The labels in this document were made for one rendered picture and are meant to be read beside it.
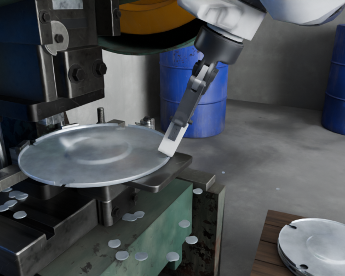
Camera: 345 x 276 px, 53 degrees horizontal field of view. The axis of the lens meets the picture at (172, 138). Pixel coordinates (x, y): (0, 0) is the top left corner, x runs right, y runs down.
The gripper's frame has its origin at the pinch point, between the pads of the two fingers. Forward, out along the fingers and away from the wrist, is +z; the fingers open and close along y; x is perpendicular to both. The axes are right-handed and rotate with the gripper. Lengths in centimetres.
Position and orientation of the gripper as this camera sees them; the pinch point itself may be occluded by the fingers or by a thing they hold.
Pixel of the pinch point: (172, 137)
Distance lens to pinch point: 63.1
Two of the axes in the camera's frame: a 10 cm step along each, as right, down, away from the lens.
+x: -8.8, -4.7, 0.6
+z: -4.0, 8.1, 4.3
